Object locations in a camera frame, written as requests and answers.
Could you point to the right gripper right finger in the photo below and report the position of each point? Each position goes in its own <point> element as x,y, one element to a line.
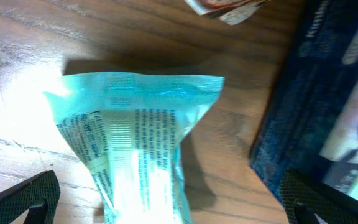
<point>306,200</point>

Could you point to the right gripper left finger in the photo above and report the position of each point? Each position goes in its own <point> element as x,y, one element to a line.
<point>38,195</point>

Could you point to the blue tissue multipack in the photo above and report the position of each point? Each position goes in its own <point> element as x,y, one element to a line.
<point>311,124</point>

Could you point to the teal wipes packet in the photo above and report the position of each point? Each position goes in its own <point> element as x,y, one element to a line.
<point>127,129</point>

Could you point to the beige snack bag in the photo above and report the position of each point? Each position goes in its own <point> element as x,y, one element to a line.
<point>231,12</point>

